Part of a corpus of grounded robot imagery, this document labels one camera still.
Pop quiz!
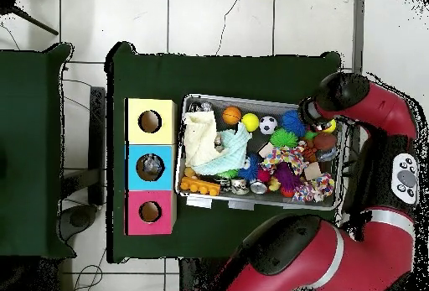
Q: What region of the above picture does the cream yellow cloth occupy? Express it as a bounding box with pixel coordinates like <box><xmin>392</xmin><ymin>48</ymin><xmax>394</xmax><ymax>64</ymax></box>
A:
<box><xmin>183</xmin><ymin>110</ymin><xmax>222</xmax><ymax>168</ymax></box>

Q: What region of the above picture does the green side table cloth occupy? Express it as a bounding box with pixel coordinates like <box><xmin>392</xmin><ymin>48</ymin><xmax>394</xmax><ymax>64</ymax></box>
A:
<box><xmin>0</xmin><ymin>42</ymin><xmax>76</xmax><ymax>261</ymax></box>

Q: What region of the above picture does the polka dot cloth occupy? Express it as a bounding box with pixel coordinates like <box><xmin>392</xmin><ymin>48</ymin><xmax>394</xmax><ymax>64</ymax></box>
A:
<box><xmin>260</xmin><ymin>146</ymin><xmax>308</xmax><ymax>175</ymax></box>

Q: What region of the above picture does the blue spiky ball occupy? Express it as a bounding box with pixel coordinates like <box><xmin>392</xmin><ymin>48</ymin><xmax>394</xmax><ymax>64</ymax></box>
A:
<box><xmin>280</xmin><ymin>109</ymin><xmax>307</xmax><ymax>138</ymax></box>

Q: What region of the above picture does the wooden box with three holes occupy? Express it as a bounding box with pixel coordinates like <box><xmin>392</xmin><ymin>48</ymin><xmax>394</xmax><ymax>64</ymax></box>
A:
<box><xmin>125</xmin><ymin>96</ymin><xmax>179</xmax><ymax>237</ymax></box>

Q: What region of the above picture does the small soccer ball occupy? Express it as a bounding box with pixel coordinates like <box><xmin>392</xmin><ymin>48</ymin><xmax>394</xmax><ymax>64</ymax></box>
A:
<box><xmin>259</xmin><ymin>116</ymin><xmax>279</xmax><ymax>135</ymax></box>

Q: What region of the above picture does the mint green cloth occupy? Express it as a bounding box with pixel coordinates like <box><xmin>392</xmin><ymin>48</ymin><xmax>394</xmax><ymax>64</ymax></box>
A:
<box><xmin>194</xmin><ymin>122</ymin><xmax>253</xmax><ymax>177</ymax></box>

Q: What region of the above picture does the small orange basketball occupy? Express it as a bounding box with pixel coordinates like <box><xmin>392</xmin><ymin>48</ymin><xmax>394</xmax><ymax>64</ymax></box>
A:
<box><xmin>222</xmin><ymin>106</ymin><xmax>242</xmax><ymax>126</ymax></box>

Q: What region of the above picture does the yellow ball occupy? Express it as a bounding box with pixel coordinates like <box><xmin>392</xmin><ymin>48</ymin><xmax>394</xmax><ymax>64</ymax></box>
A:
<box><xmin>241</xmin><ymin>112</ymin><xmax>260</xmax><ymax>133</ymax></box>

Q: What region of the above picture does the clear mesh bin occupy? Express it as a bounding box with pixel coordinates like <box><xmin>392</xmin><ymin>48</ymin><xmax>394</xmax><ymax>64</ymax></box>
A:
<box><xmin>174</xmin><ymin>94</ymin><xmax>349</xmax><ymax>212</ymax></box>

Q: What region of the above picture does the orange rubber toy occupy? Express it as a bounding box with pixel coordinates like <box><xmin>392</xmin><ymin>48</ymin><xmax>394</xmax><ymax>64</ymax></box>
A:
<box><xmin>179</xmin><ymin>174</ymin><xmax>222</xmax><ymax>198</ymax></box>

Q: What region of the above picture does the brown toy football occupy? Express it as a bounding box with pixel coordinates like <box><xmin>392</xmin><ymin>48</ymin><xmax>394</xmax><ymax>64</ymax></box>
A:
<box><xmin>313</xmin><ymin>133</ymin><xmax>339</xmax><ymax>153</ymax></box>

